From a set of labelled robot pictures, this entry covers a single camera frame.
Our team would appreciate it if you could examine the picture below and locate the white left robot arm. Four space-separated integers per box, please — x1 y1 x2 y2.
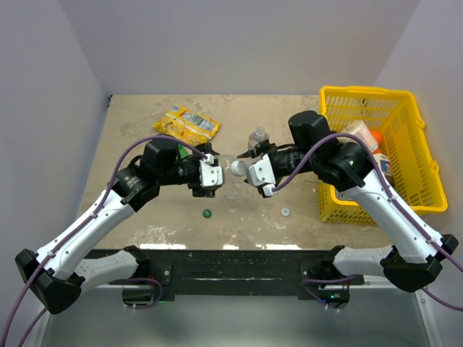
15 135 224 314

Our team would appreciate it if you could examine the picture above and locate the green bottle cap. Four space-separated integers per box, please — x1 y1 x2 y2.
203 209 212 218

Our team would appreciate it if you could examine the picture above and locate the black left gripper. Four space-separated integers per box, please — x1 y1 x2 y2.
158 143 221 195

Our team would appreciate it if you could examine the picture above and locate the large clear plastic bottle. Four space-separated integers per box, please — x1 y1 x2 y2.
218 155 246 184

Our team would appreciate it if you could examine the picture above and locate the small labelled clear bottle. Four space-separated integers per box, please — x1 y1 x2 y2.
247 127 269 154

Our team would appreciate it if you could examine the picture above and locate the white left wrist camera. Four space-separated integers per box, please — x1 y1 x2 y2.
199 154 224 188

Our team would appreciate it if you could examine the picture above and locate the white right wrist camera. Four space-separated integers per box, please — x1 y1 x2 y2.
246 154 276 198

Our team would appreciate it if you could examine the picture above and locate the orange ball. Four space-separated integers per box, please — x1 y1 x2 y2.
370 129 383 154

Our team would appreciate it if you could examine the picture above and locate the crumpled clear plastic bottle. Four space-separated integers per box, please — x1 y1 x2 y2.
335 190 352 201

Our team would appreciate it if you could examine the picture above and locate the large white bottle cap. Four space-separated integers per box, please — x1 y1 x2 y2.
231 160 247 177

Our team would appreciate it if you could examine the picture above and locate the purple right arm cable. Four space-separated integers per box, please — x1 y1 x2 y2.
273 132 463 312

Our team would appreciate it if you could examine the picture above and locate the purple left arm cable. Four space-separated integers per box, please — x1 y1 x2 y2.
0 134 209 347

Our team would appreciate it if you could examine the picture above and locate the orange white carton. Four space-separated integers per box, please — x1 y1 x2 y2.
373 153 395 187

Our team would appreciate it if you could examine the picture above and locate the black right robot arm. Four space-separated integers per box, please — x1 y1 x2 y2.
231 111 459 293

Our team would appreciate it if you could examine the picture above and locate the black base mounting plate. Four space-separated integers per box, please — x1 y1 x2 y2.
86 247 365 303

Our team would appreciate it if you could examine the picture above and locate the small white bottle cap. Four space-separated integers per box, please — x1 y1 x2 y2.
281 208 290 217

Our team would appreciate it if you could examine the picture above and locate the green plastic bottle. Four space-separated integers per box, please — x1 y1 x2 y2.
177 145 191 159

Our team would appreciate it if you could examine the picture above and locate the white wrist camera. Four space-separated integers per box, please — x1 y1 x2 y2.
246 154 276 198
199 154 224 188

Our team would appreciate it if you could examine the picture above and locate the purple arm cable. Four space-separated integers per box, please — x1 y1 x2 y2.
273 132 463 312
0 134 209 347

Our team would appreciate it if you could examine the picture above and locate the yellow plastic basket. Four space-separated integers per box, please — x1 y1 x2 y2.
319 86 448 216

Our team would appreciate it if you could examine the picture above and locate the yellow snack bag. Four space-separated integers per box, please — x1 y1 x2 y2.
153 104 221 146

